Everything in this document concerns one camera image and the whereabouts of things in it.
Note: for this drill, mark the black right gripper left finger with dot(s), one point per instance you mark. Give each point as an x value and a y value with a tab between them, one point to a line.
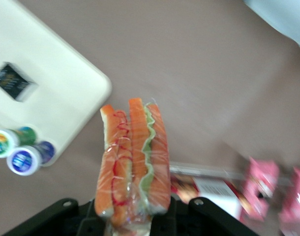
54	218

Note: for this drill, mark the pink snack pack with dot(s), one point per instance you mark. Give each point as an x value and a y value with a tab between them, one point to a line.
296	204
260	186

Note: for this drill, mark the clear acrylic tiered shelf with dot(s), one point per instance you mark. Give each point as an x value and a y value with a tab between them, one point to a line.
204	170

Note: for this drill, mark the small black packet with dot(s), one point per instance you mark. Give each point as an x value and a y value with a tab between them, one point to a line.
13	82

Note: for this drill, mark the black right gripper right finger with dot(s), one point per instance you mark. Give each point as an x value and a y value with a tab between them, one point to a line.
214	218

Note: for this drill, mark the brown table cloth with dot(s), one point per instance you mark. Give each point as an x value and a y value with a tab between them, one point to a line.
189	73

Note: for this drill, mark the blue lid yogurt cup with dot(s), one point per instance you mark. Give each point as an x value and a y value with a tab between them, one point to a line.
24	159

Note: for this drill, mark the cream plastic serving tray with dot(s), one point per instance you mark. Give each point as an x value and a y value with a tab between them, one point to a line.
54	49

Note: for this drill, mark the green lid yogurt cup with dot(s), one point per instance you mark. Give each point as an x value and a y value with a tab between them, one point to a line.
7	142

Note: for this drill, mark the red tartan biscuit box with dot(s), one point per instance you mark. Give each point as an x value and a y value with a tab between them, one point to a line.
214	194

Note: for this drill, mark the triangle sandwich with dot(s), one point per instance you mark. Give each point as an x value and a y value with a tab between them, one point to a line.
137	159

